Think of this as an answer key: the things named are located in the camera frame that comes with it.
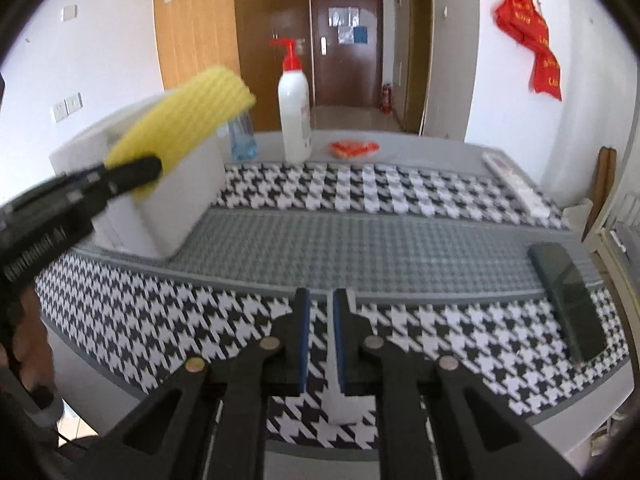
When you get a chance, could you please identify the grey paper notice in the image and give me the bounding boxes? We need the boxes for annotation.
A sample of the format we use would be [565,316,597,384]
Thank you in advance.
[327,6,358,27]

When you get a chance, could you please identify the wooden boards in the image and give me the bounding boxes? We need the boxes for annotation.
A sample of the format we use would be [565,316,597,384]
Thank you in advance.
[582,146,618,243]

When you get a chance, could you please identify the white metal bed frame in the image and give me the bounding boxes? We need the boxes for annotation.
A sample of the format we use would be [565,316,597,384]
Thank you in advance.
[597,60,640,281]

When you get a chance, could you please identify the yellow foam net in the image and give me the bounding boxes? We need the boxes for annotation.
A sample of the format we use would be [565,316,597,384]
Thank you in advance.
[105,65,257,198]

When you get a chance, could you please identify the wooden wardrobe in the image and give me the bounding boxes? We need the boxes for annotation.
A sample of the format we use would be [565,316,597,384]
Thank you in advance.
[152,0,313,133]

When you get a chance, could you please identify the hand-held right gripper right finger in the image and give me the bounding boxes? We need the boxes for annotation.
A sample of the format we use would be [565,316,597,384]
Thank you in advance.
[332,287,583,480]

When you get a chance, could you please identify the orange snack packet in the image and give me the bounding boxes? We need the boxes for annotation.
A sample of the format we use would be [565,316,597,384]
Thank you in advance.
[328,140,381,159]

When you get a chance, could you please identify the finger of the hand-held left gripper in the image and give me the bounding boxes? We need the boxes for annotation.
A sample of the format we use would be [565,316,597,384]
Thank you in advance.
[100,156,163,198]

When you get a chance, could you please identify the white remote control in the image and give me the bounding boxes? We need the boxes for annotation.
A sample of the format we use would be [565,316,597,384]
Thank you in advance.
[481,151,551,218]

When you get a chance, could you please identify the red hanging cloth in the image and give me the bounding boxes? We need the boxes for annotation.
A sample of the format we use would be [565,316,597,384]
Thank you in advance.
[494,0,563,102]

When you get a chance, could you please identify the brown side door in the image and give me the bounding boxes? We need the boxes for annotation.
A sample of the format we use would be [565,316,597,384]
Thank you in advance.
[404,0,435,136]

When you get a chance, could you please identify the blue spray bottle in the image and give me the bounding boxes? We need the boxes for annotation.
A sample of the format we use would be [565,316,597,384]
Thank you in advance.
[227,110,259,162]

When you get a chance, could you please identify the white foam box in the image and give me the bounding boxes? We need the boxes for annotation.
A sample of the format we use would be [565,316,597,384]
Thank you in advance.
[48,87,228,261]

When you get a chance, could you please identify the white double wall socket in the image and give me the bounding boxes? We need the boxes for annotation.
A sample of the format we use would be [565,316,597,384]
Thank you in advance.
[52,92,83,122]

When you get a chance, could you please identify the person's left hand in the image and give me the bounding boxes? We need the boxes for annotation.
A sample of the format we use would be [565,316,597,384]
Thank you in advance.
[10,290,57,392]

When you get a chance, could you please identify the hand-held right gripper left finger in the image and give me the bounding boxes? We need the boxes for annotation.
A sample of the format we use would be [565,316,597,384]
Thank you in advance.
[82,287,312,480]

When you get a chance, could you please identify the black smartphone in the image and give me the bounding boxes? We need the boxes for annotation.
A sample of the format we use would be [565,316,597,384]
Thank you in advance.
[527,241,608,366]

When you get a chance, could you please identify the dark brown entrance door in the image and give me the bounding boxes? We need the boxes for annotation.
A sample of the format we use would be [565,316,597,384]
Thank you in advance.
[310,0,385,108]

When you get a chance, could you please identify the white pump bottle red cap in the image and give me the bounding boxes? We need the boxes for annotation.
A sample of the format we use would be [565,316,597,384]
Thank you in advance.
[269,37,313,164]

